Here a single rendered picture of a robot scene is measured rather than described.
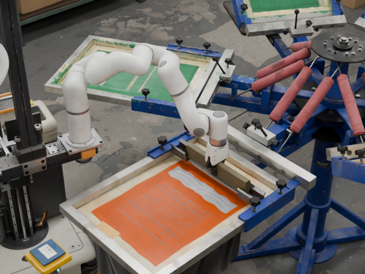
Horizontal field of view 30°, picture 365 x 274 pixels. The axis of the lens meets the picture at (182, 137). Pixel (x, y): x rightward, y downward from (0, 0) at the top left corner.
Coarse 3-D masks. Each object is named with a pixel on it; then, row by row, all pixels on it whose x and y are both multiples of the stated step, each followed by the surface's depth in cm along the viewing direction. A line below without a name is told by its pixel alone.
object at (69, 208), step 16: (144, 160) 302; (160, 160) 306; (240, 160) 302; (112, 176) 293; (128, 176) 295; (256, 176) 296; (272, 176) 293; (96, 192) 285; (64, 208) 276; (80, 224) 269; (240, 224) 269; (96, 240) 264; (112, 240) 261; (208, 240) 262; (224, 240) 265; (112, 256) 259; (128, 256) 255; (192, 256) 255; (144, 272) 248; (160, 272) 248; (176, 272) 251
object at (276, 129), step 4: (276, 124) 316; (268, 128) 313; (272, 128) 313; (276, 128) 313; (280, 128) 313; (284, 128) 313; (272, 132) 311; (276, 132) 311; (280, 132) 311; (284, 132) 314; (276, 136) 310; (280, 136) 313; (284, 136) 315; (256, 140) 306
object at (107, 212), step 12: (168, 168) 303; (192, 168) 303; (144, 180) 296; (156, 180) 296; (168, 180) 296; (204, 180) 296; (132, 192) 289; (192, 192) 290; (108, 204) 283; (120, 204) 283; (96, 216) 277; (108, 216) 277; (120, 216) 277; (120, 228) 272; (132, 228) 272
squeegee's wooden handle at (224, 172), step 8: (192, 144) 300; (192, 152) 299; (200, 152) 295; (200, 160) 297; (208, 168) 295; (216, 168) 290; (224, 168) 286; (224, 176) 288; (232, 176) 284; (240, 176) 282; (232, 184) 286; (240, 184) 282; (248, 184) 281; (248, 192) 284
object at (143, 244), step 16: (224, 192) 290; (208, 208) 282; (240, 208) 282; (208, 224) 274; (128, 240) 266; (144, 240) 266; (176, 240) 266; (192, 240) 267; (144, 256) 260; (160, 256) 260
